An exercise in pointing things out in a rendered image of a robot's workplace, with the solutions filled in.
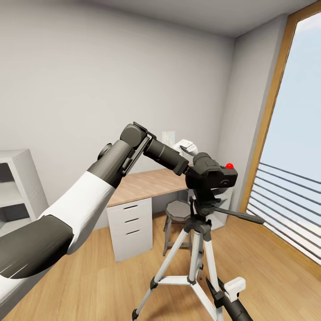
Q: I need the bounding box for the digital camera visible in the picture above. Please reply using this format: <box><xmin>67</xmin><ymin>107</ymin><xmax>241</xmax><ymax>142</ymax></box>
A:
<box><xmin>185</xmin><ymin>152</ymin><xmax>238</xmax><ymax>189</ymax></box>

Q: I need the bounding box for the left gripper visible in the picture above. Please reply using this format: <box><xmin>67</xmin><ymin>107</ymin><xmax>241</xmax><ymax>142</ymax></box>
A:
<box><xmin>155</xmin><ymin>144</ymin><xmax>203</xmax><ymax>180</ymax></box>

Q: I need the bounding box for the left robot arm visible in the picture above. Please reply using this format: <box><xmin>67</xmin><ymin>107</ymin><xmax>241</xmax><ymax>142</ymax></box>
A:
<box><xmin>0</xmin><ymin>121</ymin><xmax>203</xmax><ymax>321</ymax></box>

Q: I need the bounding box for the camera tripod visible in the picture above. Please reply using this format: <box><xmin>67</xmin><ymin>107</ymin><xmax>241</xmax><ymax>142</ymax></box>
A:
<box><xmin>131</xmin><ymin>189</ymin><xmax>264</xmax><ymax>321</ymax></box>

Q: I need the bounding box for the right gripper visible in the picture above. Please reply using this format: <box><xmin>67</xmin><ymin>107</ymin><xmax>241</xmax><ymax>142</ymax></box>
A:
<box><xmin>206</xmin><ymin>277</ymin><xmax>248</xmax><ymax>321</ymax></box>

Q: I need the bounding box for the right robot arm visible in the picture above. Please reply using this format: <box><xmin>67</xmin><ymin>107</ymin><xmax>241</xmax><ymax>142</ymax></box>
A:
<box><xmin>206</xmin><ymin>277</ymin><xmax>253</xmax><ymax>321</ymax></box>

